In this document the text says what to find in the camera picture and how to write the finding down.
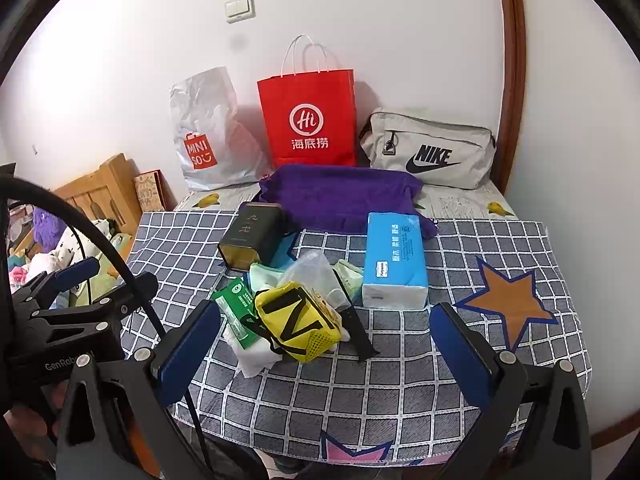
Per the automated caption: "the purple towel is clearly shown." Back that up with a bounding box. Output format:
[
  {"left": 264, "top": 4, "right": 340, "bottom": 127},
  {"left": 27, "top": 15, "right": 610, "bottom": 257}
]
[{"left": 257, "top": 164, "right": 440, "bottom": 240}]

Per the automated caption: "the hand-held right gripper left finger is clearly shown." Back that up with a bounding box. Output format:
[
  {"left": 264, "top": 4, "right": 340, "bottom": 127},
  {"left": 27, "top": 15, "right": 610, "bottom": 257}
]
[{"left": 54, "top": 299, "right": 266, "bottom": 480}]

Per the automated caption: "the grey waist bag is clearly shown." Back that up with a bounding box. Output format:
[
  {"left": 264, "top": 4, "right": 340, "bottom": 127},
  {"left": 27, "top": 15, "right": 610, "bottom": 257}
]
[{"left": 358, "top": 107, "right": 498, "bottom": 191}]

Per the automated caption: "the orange print snack packet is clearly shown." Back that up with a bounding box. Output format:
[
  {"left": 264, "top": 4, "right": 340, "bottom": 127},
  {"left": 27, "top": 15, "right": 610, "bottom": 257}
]
[{"left": 307, "top": 287, "right": 346, "bottom": 321}]

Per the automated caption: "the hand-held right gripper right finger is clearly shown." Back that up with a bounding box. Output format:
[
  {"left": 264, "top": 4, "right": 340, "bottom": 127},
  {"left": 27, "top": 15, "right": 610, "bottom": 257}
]
[{"left": 429, "top": 302, "right": 593, "bottom": 480}]

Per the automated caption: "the purple plush toy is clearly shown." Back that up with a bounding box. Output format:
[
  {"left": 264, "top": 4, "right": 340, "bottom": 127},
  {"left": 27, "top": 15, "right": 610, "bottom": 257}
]
[{"left": 32, "top": 207, "right": 76, "bottom": 248}]

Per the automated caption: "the translucent mesh bag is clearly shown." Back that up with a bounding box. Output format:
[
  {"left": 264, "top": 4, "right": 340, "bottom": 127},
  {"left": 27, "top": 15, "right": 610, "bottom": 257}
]
[{"left": 275, "top": 250, "right": 351, "bottom": 311}]

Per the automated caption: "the dark tin box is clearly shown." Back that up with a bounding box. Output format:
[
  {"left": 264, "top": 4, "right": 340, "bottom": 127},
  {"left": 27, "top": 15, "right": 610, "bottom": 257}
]
[{"left": 218, "top": 202, "right": 287, "bottom": 272}]

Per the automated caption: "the white plush toy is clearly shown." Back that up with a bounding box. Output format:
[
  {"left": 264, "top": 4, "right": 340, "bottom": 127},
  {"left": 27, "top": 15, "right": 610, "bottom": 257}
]
[{"left": 52, "top": 237, "right": 98, "bottom": 273}]

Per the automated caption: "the blue tissue pack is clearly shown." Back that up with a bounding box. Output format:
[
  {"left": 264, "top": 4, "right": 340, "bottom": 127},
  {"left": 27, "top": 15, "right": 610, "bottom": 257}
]
[{"left": 361, "top": 212, "right": 430, "bottom": 311}]

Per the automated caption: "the black strap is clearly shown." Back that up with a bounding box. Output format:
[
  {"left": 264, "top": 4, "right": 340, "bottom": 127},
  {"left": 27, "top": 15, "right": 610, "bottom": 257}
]
[{"left": 327, "top": 275, "right": 377, "bottom": 363}]

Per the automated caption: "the yellow mesh pouch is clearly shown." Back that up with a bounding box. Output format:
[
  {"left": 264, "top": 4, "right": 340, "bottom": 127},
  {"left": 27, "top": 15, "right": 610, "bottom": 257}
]
[{"left": 254, "top": 281, "right": 343, "bottom": 364}]

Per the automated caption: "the blue cloth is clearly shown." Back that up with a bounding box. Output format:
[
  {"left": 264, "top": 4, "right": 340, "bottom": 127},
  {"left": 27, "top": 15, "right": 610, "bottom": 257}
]
[{"left": 272, "top": 232, "right": 302, "bottom": 272}]

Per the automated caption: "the green tissue packet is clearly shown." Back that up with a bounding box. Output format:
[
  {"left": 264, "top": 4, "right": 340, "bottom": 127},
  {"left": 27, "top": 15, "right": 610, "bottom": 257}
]
[{"left": 332, "top": 259, "right": 365, "bottom": 306}]

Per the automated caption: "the wooden headboard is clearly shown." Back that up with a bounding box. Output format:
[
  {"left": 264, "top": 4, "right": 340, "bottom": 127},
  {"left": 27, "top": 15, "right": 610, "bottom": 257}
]
[{"left": 52, "top": 154, "right": 143, "bottom": 241}]

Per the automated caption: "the white light switch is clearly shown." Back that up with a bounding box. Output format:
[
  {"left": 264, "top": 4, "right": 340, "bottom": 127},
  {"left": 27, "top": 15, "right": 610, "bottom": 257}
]
[{"left": 225, "top": 0, "right": 257, "bottom": 23}]

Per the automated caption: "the grey checked blanket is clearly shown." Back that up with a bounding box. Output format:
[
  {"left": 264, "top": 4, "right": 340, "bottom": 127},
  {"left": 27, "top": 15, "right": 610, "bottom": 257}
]
[{"left": 120, "top": 210, "right": 591, "bottom": 463}]

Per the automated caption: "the thick black cable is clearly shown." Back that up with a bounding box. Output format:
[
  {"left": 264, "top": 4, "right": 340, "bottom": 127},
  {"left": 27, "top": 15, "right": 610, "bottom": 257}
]
[{"left": 0, "top": 175, "right": 168, "bottom": 343}]

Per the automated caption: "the white plastic shopping bag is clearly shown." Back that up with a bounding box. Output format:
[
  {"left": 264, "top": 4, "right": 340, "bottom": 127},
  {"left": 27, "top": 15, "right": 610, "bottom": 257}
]
[{"left": 169, "top": 66, "right": 273, "bottom": 192}]

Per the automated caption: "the patterned cardboard box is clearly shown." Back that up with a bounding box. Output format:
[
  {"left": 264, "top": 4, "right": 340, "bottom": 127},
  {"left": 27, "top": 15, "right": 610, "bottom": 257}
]
[{"left": 133, "top": 170, "right": 171, "bottom": 211}]

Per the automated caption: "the thin black cable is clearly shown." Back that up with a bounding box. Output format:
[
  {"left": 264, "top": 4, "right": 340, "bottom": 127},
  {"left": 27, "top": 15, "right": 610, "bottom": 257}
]
[{"left": 62, "top": 222, "right": 208, "bottom": 463}]

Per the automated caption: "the wooden door frame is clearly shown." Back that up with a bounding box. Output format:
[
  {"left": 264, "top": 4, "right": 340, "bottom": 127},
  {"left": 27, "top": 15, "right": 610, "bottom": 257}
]
[{"left": 494, "top": 0, "right": 528, "bottom": 196}]

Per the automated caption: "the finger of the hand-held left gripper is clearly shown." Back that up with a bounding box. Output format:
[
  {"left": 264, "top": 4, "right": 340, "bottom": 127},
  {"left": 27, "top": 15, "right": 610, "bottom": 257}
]
[
  {"left": 10, "top": 257, "right": 101, "bottom": 311},
  {"left": 30, "top": 272, "right": 158, "bottom": 332}
]

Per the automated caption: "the green wipes packet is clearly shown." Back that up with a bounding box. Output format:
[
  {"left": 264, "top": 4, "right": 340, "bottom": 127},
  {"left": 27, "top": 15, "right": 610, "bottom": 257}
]
[{"left": 210, "top": 280, "right": 273, "bottom": 353}]

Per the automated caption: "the red paper bag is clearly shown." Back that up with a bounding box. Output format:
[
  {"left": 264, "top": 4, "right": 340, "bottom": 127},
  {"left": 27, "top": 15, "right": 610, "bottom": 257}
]
[{"left": 257, "top": 35, "right": 359, "bottom": 170}]

